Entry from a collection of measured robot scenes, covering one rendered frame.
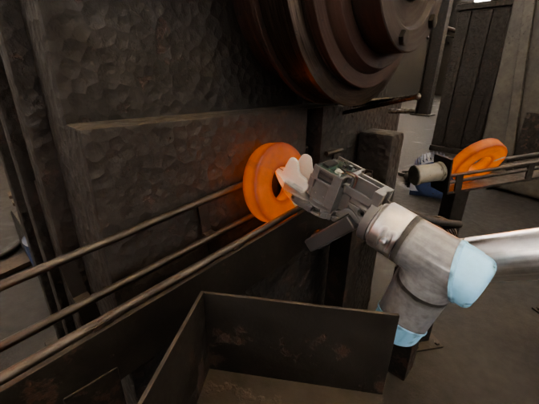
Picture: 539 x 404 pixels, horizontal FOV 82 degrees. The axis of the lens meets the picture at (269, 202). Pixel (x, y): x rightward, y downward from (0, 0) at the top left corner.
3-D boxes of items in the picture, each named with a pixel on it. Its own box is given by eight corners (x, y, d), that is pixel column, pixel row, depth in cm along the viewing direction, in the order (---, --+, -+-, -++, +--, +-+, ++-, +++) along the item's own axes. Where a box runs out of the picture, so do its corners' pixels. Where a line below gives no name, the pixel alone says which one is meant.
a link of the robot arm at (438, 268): (455, 325, 39) (496, 279, 35) (379, 272, 45) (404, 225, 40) (472, 296, 44) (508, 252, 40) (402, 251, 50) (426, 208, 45)
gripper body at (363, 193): (337, 154, 53) (401, 187, 47) (322, 195, 58) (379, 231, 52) (310, 162, 48) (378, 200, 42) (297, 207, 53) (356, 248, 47)
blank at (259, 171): (227, 179, 53) (241, 179, 51) (274, 126, 61) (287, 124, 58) (267, 238, 62) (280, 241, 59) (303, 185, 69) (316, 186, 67)
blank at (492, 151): (443, 182, 101) (449, 189, 99) (452, 149, 89) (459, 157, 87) (492, 165, 99) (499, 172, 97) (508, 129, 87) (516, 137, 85)
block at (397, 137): (346, 209, 95) (355, 129, 86) (359, 203, 100) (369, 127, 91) (379, 220, 88) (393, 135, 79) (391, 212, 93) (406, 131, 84)
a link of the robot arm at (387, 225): (403, 247, 50) (379, 268, 44) (378, 231, 52) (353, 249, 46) (425, 208, 46) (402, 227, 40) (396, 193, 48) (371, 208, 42)
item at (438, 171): (407, 181, 97) (408, 163, 94) (432, 177, 98) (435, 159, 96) (419, 187, 91) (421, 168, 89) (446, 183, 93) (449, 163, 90)
